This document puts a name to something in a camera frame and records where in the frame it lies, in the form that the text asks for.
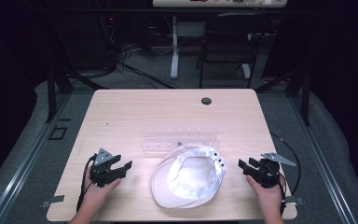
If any white cap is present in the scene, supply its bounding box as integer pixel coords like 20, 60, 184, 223
150, 144, 228, 210

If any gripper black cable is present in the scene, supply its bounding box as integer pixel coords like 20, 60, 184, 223
76, 154, 97, 213
269, 133, 302, 217

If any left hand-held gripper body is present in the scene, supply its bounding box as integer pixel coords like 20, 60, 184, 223
89, 148, 122, 188

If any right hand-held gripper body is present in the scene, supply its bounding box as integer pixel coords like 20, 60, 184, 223
254, 152, 296, 189

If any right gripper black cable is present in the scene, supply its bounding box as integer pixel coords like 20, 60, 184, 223
269, 133, 302, 217

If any bundle of black floor cables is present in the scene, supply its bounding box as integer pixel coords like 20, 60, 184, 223
99, 15, 181, 91

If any clear plastic tray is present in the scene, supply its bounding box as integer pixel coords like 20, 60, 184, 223
142, 125, 220, 153

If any black metal frame stand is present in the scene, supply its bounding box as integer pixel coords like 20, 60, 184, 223
255, 66, 312, 127
45, 60, 110, 124

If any person's left hand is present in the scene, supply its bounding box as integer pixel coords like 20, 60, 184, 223
80, 167, 122, 213

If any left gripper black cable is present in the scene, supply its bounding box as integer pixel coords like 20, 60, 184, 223
76, 154, 97, 213

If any black chair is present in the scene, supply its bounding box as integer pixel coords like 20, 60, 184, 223
196, 12, 270, 90

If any aluminium floor rail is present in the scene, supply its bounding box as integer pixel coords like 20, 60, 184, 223
287, 92, 358, 224
0, 92, 73, 224

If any black tape square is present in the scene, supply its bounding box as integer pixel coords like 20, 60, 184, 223
48, 125, 69, 141

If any grey metal table bracket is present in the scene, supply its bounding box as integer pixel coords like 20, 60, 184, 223
283, 196, 306, 206
40, 194, 66, 209

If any person's right hand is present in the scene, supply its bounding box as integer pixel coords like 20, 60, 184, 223
245, 175, 285, 216

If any white desk leg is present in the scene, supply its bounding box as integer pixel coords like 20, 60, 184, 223
241, 63, 252, 79
170, 15, 181, 80

